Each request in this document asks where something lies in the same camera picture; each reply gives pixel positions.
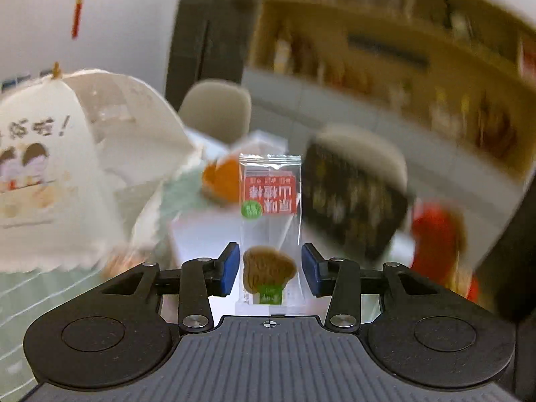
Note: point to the orange tissue box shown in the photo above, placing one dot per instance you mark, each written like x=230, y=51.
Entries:
x=221, y=178

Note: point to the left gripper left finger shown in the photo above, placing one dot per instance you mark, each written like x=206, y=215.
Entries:
x=201, y=279

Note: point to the red plush monkey toy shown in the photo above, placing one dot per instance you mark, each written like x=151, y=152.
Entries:
x=440, y=238

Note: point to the wooden display shelf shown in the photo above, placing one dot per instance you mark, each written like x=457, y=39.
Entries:
x=460, y=70

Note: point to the beige far chair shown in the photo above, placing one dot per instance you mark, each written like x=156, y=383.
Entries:
x=219, y=109

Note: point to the cream mesh food cover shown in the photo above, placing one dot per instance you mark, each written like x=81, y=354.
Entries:
x=70, y=146

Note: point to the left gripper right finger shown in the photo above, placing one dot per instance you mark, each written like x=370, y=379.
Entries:
x=339, y=279

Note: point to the pink cardboard box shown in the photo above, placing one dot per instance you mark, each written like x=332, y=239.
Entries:
x=207, y=233

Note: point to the green checked tablecloth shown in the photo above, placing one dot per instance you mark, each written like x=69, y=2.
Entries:
x=147, y=210

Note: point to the clear hawthorn snack packet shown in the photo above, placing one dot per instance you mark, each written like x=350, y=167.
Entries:
x=271, y=215

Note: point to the black plum snack bag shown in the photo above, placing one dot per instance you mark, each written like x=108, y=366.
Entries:
x=356, y=209

